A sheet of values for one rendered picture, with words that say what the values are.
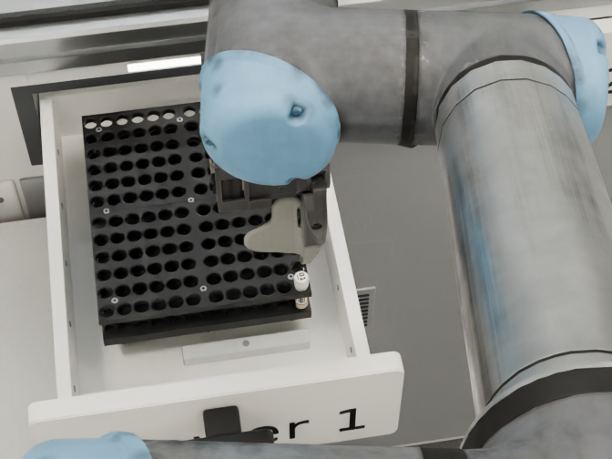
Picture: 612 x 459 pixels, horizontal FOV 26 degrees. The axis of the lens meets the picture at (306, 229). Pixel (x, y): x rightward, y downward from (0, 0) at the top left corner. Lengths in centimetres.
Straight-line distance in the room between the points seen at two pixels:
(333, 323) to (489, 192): 59
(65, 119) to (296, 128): 61
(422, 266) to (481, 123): 91
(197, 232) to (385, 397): 22
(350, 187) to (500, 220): 84
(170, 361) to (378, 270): 45
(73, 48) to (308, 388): 37
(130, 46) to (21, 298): 27
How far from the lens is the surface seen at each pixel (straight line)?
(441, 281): 158
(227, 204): 94
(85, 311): 118
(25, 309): 128
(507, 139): 62
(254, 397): 103
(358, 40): 71
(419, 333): 168
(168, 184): 117
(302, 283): 109
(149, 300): 110
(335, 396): 105
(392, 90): 71
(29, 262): 131
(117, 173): 118
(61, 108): 127
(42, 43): 118
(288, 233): 99
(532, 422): 45
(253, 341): 114
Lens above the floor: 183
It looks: 55 degrees down
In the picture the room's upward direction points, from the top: straight up
